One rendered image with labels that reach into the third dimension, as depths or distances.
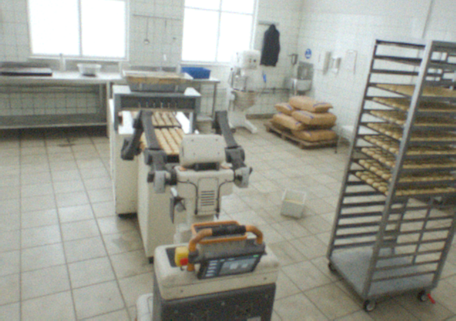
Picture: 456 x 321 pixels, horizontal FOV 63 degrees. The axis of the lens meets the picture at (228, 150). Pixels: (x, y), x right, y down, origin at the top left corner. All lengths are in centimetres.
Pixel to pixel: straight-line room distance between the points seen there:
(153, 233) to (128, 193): 70
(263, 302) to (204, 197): 56
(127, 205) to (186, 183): 176
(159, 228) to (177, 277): 126
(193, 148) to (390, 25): 481
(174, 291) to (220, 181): 55
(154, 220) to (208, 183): 105
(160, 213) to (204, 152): 106
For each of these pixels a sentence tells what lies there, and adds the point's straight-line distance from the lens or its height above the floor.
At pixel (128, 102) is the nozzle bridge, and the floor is 109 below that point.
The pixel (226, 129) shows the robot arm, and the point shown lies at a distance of 219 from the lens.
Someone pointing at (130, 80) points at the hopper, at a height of 128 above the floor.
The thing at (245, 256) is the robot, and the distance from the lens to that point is 157.
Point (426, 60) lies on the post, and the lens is 233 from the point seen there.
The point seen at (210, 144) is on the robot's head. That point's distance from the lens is 185.
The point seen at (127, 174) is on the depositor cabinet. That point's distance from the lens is 338.
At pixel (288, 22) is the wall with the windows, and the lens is 762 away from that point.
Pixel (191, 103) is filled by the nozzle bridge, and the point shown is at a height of 109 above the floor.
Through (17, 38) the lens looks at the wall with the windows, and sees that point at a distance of 618.
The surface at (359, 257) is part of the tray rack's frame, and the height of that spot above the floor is 15.
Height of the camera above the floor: 181
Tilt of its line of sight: 19 degrees down
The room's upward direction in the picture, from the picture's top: 6 degrees clockwise
